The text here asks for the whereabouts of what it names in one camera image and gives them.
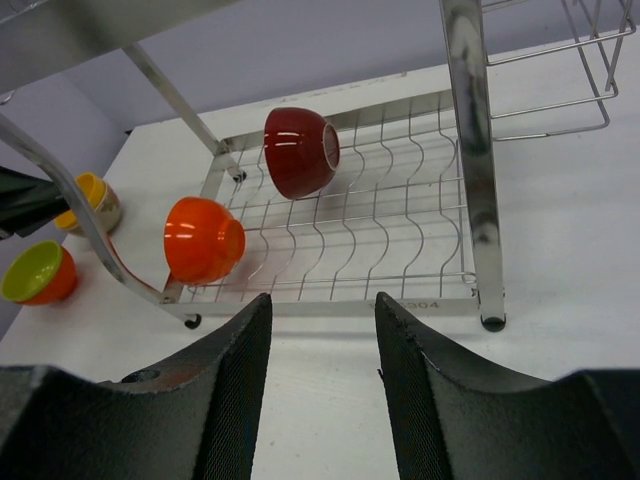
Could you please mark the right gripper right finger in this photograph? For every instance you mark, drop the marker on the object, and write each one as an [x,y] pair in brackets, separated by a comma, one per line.
[457,415]

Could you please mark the wire cutlery basket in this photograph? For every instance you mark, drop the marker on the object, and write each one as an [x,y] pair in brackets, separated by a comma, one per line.
[559,76]

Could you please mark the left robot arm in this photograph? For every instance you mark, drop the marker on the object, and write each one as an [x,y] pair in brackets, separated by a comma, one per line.
[28,203]

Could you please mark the lime green bowl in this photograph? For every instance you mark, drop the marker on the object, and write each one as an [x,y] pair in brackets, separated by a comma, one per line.
[31,278]

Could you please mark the orange bowl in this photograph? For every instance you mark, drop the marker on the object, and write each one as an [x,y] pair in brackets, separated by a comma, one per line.
[203,242]
[66,278]

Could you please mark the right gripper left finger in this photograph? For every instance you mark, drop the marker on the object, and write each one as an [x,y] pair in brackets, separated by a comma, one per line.
[192,415]

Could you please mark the dark red bowl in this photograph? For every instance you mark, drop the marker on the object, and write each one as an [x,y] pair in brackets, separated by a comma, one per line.
[302,151]

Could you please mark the white floral bowl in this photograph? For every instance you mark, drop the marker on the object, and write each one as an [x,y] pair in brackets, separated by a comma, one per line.
[102,199]

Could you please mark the steel two-tier dish rack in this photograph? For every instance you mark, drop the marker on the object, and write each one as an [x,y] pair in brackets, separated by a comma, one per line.
[87,30]

